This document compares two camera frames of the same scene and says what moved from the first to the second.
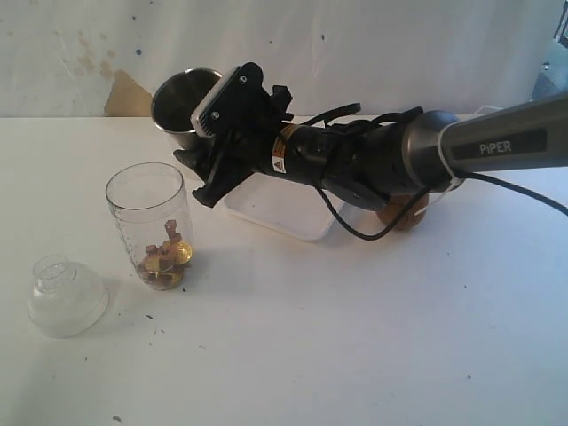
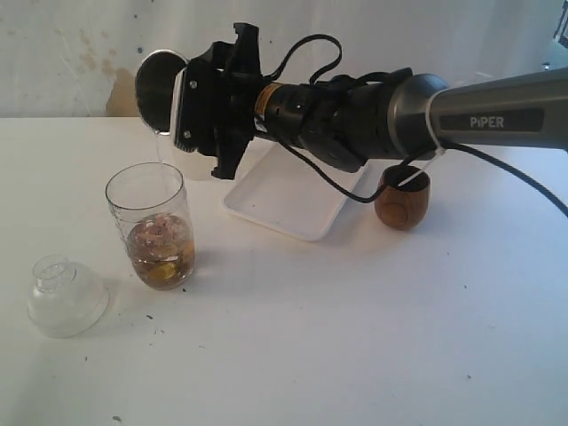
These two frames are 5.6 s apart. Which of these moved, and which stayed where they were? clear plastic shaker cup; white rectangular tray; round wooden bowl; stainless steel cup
Moved: stainless steel cup
Stayed: clear plastic shaker cup; white rectangular tray; round wooden bowl
